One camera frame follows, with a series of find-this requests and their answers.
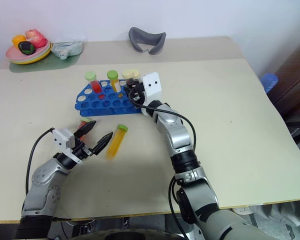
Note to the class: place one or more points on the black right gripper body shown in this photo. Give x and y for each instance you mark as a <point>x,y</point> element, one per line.
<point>140,93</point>

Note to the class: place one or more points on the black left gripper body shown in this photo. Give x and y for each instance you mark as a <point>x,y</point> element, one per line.
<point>83,150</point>

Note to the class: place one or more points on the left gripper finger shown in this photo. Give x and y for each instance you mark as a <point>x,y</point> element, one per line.
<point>86,128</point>
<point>102,143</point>

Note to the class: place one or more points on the dark tube cream cap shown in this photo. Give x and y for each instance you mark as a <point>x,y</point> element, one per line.
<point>127,74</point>
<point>136,73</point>

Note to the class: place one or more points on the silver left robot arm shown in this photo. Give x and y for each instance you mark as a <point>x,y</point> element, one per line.
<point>43,180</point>

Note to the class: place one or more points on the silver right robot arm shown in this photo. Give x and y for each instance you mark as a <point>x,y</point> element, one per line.
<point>180,140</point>

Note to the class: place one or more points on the blue test tube rack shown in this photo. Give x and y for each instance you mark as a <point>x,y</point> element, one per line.
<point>95,110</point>

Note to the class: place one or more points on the red tube green cap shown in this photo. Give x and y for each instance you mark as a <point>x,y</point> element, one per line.
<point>83,123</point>
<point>96,86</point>

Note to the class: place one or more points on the yellow tube green cap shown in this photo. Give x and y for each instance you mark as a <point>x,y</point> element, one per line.
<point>114,83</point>
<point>115,143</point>

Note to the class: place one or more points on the grey headset face pad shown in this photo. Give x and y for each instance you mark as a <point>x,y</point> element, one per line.
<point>140,40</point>

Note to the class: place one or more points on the green table mat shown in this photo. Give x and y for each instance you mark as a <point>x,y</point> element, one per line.
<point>53,64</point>

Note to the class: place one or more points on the clear plastic bag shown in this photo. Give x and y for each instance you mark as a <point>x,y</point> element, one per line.
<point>67,48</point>

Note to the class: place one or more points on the yellow plate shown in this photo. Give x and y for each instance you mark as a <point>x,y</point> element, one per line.
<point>43,57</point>

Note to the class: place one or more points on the light green plate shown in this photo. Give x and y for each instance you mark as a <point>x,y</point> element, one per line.
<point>41,55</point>

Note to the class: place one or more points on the dark green toy avocado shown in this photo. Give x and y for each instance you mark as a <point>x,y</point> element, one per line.
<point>27,48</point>

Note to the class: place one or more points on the pink toy peach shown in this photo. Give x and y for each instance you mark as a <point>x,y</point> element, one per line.
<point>36,38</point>

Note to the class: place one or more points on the pink plate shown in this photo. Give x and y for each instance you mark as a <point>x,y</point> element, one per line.
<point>11,53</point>

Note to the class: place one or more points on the orange toy fruit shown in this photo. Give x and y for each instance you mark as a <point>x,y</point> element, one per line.
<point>18,39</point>

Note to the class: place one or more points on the blue ribbed cup stack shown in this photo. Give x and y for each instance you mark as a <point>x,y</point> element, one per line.
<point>269,82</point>

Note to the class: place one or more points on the brown wooden cabinet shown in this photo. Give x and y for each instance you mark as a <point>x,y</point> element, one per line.
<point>296,82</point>

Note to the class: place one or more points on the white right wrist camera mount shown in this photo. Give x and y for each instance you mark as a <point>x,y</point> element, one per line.
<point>152,86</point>

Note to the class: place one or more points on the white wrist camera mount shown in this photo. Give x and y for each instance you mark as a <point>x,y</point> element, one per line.
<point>152,86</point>
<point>61,138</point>

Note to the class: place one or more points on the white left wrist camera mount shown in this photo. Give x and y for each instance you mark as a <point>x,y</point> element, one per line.
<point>61,138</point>

